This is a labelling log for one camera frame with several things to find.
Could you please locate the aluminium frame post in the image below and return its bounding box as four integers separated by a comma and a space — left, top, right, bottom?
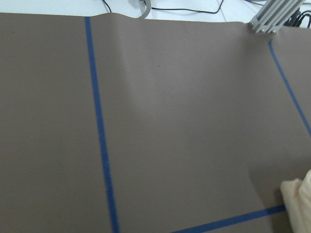
248, 0, 305, 34

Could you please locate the cream long sleeve printed shirt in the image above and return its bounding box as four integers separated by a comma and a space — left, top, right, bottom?
280, 171, 311, 233

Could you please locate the reacher grabber stick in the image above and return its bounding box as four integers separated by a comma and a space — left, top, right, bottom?
130, 0, 152, 19

